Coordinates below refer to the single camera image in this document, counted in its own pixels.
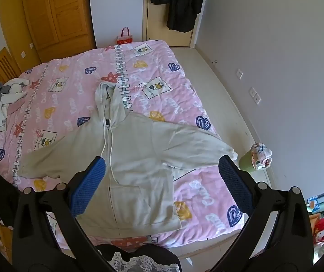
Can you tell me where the green waste bin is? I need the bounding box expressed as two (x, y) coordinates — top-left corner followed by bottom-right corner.
(238, 150), (259, 174)

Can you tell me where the person's black lace clothing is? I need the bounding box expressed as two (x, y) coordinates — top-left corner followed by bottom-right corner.
(95, 244), (183, 272)

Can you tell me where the black garment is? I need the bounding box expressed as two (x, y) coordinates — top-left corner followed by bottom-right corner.
(0, 161), (21, 228)

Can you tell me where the wooden wardrobe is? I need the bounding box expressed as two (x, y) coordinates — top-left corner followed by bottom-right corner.
(20, 0), (97, 63)

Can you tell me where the pink printed blanket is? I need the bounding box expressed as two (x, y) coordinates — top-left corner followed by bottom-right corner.
(0, 40), (248, 250)

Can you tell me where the red printed bag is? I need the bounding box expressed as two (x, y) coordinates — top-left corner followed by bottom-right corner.
(311, 215), (324, 245)

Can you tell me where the red gift bag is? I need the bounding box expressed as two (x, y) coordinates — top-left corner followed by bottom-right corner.
(117, 27), (135, 45)

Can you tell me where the blue printed box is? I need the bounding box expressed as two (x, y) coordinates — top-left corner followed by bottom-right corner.
(307, 195), (322, 214)

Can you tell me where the beige zip hoodie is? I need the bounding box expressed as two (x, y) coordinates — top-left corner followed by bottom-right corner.
(17, 82), (238, 231)

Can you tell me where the black coat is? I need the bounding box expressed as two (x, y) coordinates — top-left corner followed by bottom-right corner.
(147, 0), (205, 33)

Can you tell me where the cream door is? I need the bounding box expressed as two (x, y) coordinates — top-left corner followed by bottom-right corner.
(143, 0), (211, 48)

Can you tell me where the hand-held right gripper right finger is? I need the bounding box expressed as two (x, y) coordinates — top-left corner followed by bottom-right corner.
(207, 155), (314, 272)

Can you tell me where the printed plastic bag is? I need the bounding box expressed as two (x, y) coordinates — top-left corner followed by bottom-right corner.
(250, 143), (274, 171)

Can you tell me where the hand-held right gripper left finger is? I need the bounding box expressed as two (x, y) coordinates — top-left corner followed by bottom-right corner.
(11, 156), (114, 272)

